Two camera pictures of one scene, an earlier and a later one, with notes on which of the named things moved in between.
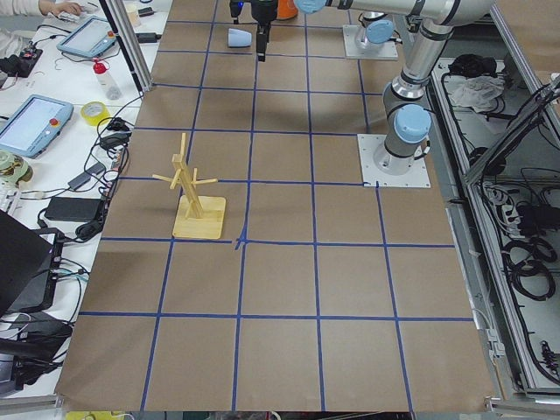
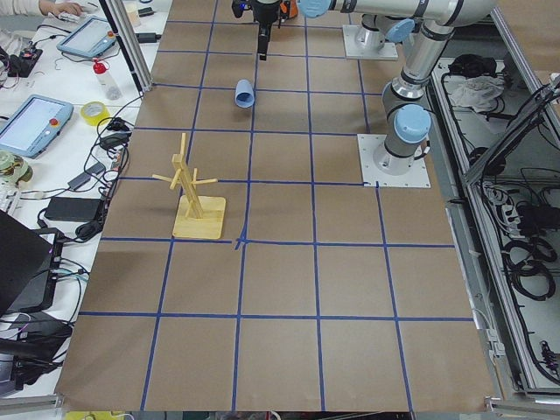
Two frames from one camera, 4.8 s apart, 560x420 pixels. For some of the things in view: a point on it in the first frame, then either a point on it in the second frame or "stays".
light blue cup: x=239 y=38 -> x=244 y=96
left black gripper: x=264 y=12 stays
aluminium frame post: x=122 y=22 stays
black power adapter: x=73 y=209 stays
